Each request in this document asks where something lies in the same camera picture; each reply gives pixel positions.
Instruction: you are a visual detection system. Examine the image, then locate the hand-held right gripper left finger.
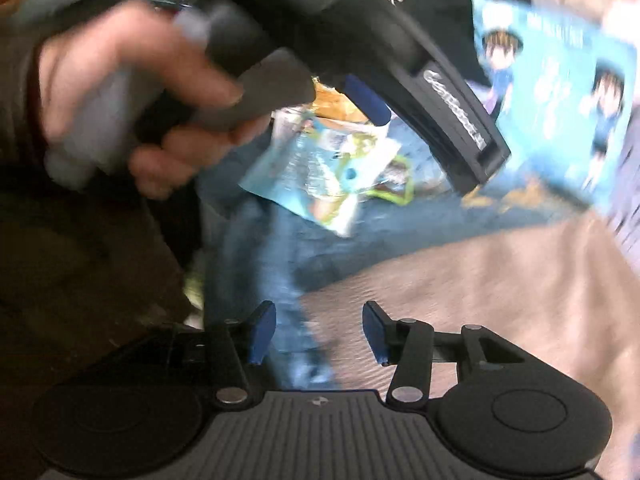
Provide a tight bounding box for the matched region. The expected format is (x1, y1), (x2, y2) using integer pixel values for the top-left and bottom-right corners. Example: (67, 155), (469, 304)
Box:
(107, 301), (277, 407)

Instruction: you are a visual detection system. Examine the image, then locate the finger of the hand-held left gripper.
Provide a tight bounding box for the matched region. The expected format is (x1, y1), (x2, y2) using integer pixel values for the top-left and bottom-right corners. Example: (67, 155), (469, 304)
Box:
(344, 74), (392, 126)

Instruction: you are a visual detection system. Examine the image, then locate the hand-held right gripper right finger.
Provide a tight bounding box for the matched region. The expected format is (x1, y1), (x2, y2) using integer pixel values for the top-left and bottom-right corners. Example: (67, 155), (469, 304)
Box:
(362, 301), (526, 406)

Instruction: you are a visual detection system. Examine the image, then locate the beige knit sweater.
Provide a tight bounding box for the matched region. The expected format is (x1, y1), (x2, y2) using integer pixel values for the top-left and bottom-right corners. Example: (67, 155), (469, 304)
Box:
(300, 210), (640, 476)

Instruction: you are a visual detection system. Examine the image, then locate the person's left hand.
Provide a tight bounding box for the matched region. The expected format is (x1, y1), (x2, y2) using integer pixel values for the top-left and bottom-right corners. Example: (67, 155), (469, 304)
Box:
(39, 2), (273, 200)

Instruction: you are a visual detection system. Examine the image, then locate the person's leg in blue jeans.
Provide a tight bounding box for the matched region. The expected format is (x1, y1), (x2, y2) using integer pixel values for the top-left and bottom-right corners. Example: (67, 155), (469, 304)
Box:
(200, 150), (346, 391)

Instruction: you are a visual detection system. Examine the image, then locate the blue green snack bag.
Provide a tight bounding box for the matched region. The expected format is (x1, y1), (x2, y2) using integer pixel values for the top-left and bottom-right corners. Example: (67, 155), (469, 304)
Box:
(239, 107), (416, 238)

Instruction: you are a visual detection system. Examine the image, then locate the blue cartoon print pillow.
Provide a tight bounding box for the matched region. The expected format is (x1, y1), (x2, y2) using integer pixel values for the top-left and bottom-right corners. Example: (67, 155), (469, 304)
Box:
(470, 0), (638, 211)

